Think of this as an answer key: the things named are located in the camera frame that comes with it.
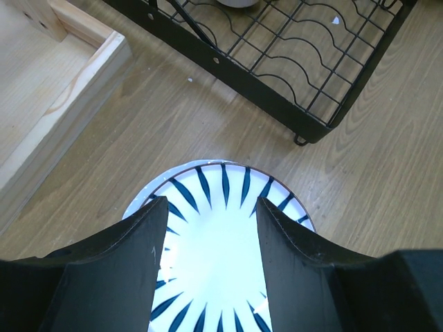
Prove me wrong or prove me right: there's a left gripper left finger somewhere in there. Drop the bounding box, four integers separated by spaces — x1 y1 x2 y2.
1 196 168 331

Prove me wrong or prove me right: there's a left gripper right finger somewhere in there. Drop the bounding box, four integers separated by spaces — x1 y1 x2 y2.
257 198 442 331

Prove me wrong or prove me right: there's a pink ceramic mug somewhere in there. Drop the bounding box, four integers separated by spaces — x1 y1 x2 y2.
217 0 259 8

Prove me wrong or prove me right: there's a wooden clothes rack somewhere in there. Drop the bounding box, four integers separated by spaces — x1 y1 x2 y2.
1 1 132 230

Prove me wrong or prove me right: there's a black wire dish rack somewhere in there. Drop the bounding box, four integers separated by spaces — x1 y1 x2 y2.
110 1 415 146

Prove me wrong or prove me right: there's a blue striped white plate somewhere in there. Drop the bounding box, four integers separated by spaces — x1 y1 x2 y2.
125 160 314 331

